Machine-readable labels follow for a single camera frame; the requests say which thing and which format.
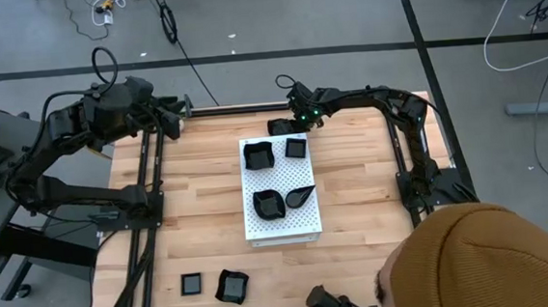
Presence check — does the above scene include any white and yellow cable bundle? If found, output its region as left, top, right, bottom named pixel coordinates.
left=90, top=0, right=145, bottom=28

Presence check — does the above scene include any grey desk foot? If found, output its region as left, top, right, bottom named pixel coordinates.
left=504, top=89, right=548, bottom=120

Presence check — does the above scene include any black triangular part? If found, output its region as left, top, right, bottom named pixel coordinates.
left=0, top=144, right=15, bottom=169

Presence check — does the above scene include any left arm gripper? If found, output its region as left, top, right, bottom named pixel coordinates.
left=142, top=94, right=191, bottom=143

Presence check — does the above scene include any person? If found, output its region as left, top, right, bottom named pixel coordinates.
left=368, top=196, right=548, bottom=307

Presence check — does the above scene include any black cup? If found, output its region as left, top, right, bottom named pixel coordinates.
left=266, top=116, right=303, bottom=137

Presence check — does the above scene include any black aluminium table frame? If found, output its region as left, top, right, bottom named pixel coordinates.
left=70, top=73, right=497, bottom=307

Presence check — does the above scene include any black small square mini plate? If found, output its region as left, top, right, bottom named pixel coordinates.
left=179, top=272, right=204, bottom=297
left=284, top=136, right=309, bottom=161

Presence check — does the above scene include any black looped floor cable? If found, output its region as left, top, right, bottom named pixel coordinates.
left=150, top=0, right=221, bottom=112

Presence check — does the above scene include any black teardrop mini plate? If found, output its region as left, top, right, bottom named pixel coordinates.
left=283, top=183, right=318, bottom=210

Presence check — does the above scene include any white perforated metal rack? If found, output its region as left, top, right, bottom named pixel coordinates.
left=237, top=131, right=325, bottom=249

